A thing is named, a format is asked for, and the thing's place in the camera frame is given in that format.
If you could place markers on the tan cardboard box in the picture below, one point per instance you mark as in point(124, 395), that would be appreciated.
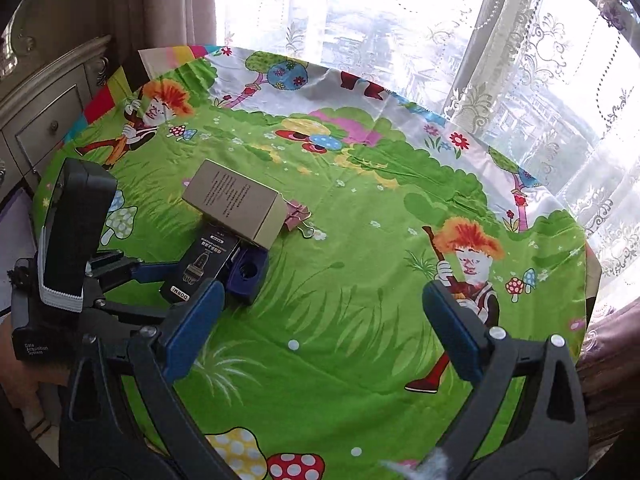
point(225, 195)

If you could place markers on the dark blue small box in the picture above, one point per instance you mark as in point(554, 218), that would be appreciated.
point(245, 275)

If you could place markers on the brown fabric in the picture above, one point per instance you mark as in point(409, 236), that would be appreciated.
point(615, 360)

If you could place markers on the pink binder clip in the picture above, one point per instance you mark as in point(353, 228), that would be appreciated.
point(295, 215)

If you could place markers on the green printed cartoon cloth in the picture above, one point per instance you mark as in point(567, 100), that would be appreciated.
point(350, 285)

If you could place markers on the brown curtain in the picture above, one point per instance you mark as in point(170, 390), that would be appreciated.
point(160, 5)

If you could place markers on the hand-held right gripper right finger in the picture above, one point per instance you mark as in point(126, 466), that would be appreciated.
point(455, 330)

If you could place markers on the white lace curtain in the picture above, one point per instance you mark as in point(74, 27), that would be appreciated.
point(400, 10)

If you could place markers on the ornate silver cabinet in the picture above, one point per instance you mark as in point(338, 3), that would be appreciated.
point(45, 125)

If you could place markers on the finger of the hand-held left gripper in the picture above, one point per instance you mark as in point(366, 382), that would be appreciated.
point(125, 312)
point(147, 271)

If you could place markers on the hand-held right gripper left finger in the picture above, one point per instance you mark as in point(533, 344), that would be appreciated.
point(200, 320)

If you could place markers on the black padlock box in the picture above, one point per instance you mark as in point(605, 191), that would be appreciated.
point(200, 260)

